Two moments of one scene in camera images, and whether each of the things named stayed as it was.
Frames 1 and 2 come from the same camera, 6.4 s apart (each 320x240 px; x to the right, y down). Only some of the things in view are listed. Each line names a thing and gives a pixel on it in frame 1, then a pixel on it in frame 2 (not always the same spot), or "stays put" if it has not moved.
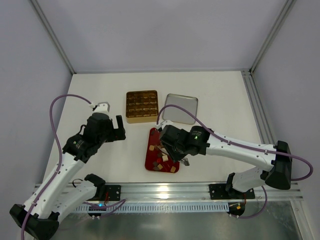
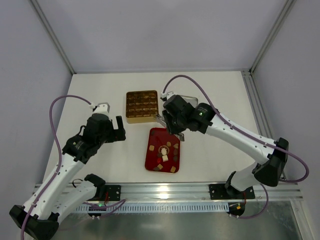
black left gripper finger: x=119 y=119 stays put
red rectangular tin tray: x=158 y=157 stays put
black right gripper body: x=171 y=149 -> x=170 y=124
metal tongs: x=184 y=160 -> x=160 y=120
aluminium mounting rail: x=196 y=192 stays put
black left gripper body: x=115 y=131 stays put
